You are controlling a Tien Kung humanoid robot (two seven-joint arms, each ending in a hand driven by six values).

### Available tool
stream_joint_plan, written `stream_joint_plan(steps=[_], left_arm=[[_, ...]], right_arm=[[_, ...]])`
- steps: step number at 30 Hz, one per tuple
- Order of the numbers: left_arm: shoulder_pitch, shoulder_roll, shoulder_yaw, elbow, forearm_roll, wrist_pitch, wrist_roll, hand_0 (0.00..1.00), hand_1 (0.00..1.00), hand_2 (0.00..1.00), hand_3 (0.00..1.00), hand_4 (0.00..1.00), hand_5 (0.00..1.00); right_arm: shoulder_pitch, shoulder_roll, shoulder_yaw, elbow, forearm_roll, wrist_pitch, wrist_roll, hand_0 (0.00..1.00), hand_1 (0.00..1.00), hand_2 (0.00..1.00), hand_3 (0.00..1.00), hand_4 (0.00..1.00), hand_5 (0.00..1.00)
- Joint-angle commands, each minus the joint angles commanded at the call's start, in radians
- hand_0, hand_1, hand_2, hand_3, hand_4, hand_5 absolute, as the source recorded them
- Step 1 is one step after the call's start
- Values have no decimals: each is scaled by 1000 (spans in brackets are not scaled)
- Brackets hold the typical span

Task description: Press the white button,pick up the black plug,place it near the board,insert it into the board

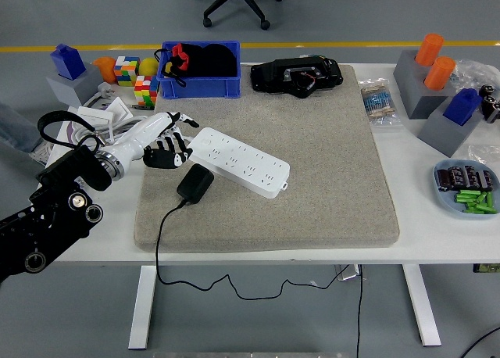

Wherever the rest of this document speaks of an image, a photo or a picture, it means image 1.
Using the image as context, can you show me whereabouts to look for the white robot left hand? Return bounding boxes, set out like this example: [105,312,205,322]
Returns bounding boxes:
[112,111,200,175]

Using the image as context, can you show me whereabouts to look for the black plug adapter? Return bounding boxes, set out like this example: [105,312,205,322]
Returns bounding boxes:
[176,163,215,206]

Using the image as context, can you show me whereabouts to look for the white power strip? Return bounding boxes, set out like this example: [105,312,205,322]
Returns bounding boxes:
[187,127,291,199]

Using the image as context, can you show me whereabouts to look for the white three-pin plug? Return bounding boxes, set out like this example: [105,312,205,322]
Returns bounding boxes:
[95,81,117,100]

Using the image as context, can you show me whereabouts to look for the multicolour puzzle cube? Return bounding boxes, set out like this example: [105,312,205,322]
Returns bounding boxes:
[134,75,159,108]
[112,55,141,88]

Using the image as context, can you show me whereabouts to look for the yellow ball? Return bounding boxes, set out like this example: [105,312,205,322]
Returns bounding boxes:
[138,57,159,77]

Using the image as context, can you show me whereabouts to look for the blue plastic bin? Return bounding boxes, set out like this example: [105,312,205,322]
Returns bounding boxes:
[155,40,242,100]

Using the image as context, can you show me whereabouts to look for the grey one-hole block holder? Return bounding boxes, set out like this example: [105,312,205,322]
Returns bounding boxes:
[45,63,105,108]
[416,98,485,159]

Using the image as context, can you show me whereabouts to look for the black pouch with red trim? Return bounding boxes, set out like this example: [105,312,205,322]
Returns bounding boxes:
[154,42,239,88]

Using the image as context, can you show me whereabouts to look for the blue house-shaped block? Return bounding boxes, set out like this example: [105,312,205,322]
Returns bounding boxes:
[49,44,87,81]
[442,88,484,127]

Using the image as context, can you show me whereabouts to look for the black device housing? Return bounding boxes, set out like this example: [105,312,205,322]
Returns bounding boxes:
[249,55,344,99]

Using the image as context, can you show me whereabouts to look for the grey-brown mat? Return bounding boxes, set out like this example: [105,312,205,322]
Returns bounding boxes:
[133,63,401,253]

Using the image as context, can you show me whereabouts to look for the white table leg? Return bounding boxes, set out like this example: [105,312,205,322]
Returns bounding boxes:
[402,263,442,347]
[127,264,159,350]

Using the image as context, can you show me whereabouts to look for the clear bag of resistors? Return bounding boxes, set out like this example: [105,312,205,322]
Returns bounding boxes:
[357,78,403,127]

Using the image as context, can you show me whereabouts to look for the grey under-table box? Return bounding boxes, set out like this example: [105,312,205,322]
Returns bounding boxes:
[334,263,361,283]

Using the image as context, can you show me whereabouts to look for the grey two-hole block holder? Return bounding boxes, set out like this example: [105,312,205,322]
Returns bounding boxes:
[392,49,458,120]

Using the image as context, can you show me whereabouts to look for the orange cylinder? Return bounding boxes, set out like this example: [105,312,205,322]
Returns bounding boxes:
[414,33,445,66]
[423,55,457,91]

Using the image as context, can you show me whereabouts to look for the light blue tray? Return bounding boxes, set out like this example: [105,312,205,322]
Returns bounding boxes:
[432,159,500,220]

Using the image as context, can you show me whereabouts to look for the large clear plastic bag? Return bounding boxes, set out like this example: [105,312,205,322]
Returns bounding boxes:
[448,59,500,97]

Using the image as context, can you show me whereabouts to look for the small clear plastic bag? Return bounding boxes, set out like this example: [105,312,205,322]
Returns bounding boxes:
[467,144,500,166]

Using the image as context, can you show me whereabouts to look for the coiled white power cable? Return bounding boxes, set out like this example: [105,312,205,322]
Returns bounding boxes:
[64,93,149,148]

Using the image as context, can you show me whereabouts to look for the white wall switch plate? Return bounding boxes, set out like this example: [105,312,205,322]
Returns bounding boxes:
[105,98,134,121]
[77,106,114,128]

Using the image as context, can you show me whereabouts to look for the thin black plug cord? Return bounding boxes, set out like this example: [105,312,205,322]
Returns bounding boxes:
[155,199,351,301]

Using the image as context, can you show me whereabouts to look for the black hanging cable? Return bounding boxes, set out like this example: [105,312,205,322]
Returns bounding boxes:
[355,264,365,358]

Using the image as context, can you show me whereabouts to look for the black floor cable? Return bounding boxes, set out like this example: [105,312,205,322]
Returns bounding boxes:
[459,325,500,358]

